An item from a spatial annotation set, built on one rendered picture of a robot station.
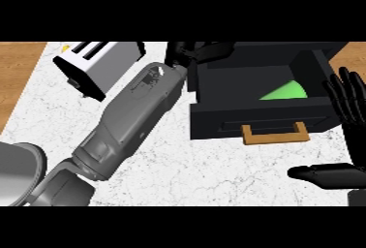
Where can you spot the green cup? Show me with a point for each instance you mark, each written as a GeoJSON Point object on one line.
{"type": "Point", "coordinates": [286, 92]}

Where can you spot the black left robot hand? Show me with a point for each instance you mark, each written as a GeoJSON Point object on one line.
{"type": "Point", "coordinates": [199, 50]}

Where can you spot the black drawer cabinet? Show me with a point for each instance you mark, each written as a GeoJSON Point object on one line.
{"type": "Point", "coordinates": [257, 61]}

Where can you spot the black drawer front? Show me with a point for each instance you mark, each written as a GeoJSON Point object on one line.
{"type": "Point", "coordinates": [229, 116]}

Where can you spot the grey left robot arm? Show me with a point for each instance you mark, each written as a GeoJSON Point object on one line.
{"type": "Point", "coordinates": [133, 113]}

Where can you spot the small yellow object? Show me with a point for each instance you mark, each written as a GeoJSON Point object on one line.
{"type": "Point", "coordinates": [65, 48]}

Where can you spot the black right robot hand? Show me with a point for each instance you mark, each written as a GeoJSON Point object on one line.
{"type": "Point", "coordinates": [350, 106]}

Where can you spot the white toaster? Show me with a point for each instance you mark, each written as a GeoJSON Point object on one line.
{"type": "Point", "coordinates": [97, 64]}

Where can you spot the grey round object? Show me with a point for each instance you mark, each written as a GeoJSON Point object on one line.
{"type": "Point", "coordinates": [16, 174]}

